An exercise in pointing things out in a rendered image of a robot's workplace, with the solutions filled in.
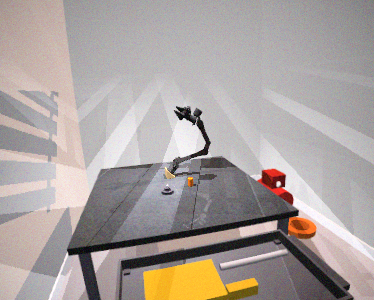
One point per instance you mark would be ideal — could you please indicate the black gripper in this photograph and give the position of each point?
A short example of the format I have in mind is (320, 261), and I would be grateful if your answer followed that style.
(182, 112)

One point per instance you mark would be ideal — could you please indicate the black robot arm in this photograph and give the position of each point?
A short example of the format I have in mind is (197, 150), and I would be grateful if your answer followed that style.
(202, 152)

